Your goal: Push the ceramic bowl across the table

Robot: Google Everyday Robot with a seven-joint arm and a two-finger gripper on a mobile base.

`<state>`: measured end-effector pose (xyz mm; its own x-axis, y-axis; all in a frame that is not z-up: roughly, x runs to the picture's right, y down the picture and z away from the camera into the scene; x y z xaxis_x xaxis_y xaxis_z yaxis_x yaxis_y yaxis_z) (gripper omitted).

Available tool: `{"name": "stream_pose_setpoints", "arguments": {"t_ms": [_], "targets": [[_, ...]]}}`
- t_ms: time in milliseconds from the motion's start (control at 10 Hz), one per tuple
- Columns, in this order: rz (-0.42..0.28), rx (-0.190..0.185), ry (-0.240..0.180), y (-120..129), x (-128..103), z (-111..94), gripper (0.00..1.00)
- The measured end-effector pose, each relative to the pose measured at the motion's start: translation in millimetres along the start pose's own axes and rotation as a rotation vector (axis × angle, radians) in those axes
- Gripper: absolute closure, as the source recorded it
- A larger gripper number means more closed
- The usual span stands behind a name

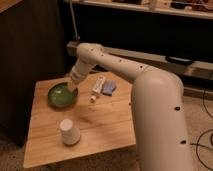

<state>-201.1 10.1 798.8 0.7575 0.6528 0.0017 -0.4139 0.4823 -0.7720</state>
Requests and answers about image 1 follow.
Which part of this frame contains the white remote control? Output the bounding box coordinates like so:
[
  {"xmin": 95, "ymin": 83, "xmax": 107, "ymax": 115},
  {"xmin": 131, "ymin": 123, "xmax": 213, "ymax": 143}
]
[{"xmin": 92, "ymin": 76, "xmax": 106, "ymax": 93}]

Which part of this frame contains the grey lower shelf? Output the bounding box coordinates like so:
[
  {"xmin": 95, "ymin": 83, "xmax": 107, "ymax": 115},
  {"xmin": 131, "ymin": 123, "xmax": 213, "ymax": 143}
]
[{"xmin": 67, "ymin": 42, "xmax": 213, "ymax": 78}]

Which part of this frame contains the white paper cup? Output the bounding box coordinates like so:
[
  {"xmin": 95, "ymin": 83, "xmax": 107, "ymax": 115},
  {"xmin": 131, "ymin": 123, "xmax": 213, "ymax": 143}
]
[{"xmin": 59, "ymin": 119, "xmax": 81, "ymax": 145}]

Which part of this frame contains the wooden folding table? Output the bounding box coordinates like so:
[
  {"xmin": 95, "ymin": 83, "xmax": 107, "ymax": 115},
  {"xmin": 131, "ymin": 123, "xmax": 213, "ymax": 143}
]
[{"xmin": 23, "ymin": 72, "xmax": 135, "ymax": 168}]

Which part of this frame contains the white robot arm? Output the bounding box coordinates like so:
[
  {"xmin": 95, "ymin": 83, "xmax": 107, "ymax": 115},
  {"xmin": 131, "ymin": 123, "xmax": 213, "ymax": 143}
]
[{"xmin": 70, "ymin": 43, "xmax": 194, "ymax": 171}]

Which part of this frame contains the black floor cable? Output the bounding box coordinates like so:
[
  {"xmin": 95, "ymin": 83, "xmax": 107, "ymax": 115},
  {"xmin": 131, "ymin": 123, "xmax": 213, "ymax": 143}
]
[{"xmin": 189, "ymin": 71, "xmax": 213, "ymax": 164}]

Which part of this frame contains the black handle on shelf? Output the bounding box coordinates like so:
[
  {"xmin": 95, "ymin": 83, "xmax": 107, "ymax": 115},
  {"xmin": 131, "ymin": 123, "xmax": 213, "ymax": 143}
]
[{"xmin": 165, "ymin": 56, "xmax": 195, "ymax": 66}]

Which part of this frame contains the green ceramic bowl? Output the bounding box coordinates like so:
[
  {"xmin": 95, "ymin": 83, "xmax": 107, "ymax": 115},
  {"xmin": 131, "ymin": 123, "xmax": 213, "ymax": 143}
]
[{"xmin": 47, "ymin": 82, "xmax": 78, "ymax": 108}]

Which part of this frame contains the upper wooden shelf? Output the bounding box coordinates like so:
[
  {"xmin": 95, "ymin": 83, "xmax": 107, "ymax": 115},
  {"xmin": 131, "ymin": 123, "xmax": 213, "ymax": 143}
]
[{"xmin": 63, "ymin": 0, "xmax": 213, "ymax": 21}]

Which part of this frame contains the metal stand pole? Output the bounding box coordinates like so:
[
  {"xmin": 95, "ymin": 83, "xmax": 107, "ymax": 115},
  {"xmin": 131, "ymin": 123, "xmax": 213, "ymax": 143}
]
[{"xmin": 69, "ymin": 0, "xmax": 81, "ymax": 45}]

